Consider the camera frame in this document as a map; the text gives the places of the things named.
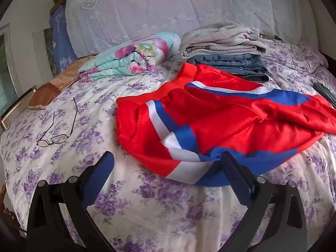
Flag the thin-framed eyeglasses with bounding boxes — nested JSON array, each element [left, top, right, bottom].
[[36, 97, 78, 147]]

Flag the metal rail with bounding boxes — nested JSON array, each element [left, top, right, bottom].
[[0, 85, 37, 130]]

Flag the blue patterned pillow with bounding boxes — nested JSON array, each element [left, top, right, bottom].
[[49, 4, 78, 72]]

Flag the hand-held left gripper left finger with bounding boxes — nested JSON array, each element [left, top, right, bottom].
[[26, 151, 116, 252]]

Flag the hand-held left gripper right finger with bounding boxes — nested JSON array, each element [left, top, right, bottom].
[[220, 151, 308, 252]]

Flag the brown pillow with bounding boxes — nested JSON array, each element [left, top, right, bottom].
[[28, 55, 95, 110]]

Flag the folded black garment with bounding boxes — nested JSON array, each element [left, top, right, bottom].
[[235, 73, 270, 82]]

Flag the dark green strap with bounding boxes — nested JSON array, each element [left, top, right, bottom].
[[313, 82, 336, 103]]

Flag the folded grey pants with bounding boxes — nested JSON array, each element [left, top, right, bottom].
[[180, 22, 267, 58]]

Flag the window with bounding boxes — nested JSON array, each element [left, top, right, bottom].
[[0, 24, 19, 116]]

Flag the folded blue jeans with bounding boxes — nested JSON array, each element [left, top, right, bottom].
[[187, 53, 268, 75]]

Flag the red pants with striped sides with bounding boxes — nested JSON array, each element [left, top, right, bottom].
[[116, 63, 336, 188]]

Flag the folded floral quilt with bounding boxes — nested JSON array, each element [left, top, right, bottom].
[[78, 31, 181, 82]]

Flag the purple floral bed sheet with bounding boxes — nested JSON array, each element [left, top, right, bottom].
[[0, 38, 336, 252]]

